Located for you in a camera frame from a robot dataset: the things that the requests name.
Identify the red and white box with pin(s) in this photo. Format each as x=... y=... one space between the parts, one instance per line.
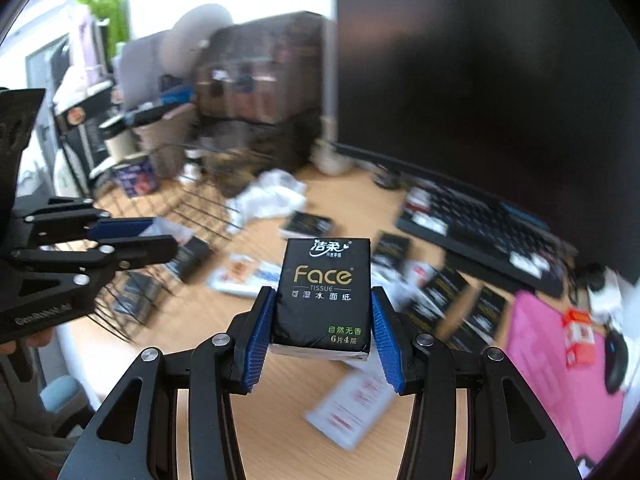
x=580 y=337

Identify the black keyboard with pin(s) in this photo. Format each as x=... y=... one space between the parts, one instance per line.
x=475 y=230

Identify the blue purple box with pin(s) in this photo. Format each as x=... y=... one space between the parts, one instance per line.
x=135 y=175

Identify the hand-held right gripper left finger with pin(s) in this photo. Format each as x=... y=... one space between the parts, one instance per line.
x=257 y=342

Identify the white blue snack packet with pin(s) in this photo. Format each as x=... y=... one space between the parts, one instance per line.
x=240 y=275

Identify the small white red-label sachet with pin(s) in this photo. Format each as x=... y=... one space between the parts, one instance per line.
x=419 y=274

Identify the cardboard box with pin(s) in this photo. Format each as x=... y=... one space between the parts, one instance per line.
x=165 y=135

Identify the green fuzzy object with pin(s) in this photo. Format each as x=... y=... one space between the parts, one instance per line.
x=102 y=7

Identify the long white packet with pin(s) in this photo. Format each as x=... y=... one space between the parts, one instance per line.
x=350 y=410

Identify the black computer monitor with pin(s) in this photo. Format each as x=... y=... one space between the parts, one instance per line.
x=475 y=85

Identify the white paper towel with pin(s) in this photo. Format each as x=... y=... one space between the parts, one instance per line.
x=270 y=195

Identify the black tissue pack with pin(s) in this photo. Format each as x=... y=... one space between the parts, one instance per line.
x=320 y=300
x=467 y=335
x=487 y=305
x=192 y=257
x=306 y=225
x=442 y=285
x=391 y=250
x=135 y=295

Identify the dark translucent drawer cabinet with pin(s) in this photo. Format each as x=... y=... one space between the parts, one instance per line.
x=260 y=85

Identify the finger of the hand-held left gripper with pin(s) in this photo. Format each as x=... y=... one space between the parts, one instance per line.
x=145 y=251
x=122 y=227

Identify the cream ceramic vase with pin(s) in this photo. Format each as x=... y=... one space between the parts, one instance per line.
x=330 y=157

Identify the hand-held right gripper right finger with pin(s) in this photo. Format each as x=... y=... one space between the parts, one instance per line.
x=387 y=347

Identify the black computer mouse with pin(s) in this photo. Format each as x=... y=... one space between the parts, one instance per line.
x=616 y=365

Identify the wooden desktop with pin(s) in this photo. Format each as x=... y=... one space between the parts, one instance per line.
x=280 y=420

